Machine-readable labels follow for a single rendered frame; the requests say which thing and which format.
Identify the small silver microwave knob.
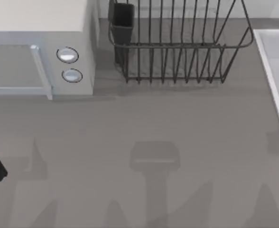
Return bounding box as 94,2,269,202
61,68,84,84

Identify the black cutlery holder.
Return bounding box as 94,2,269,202
108,0,135,65

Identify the dark wire dish rack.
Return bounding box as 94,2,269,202
107,0,254,85

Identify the pale microwave oven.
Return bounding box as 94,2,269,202
0,0,100,100

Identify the large silver microwave knob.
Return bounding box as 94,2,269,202
56,46,80,64

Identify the microwave oven glass door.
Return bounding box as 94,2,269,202
0,44,53,100

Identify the white sink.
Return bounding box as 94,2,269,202
252,28,279,160

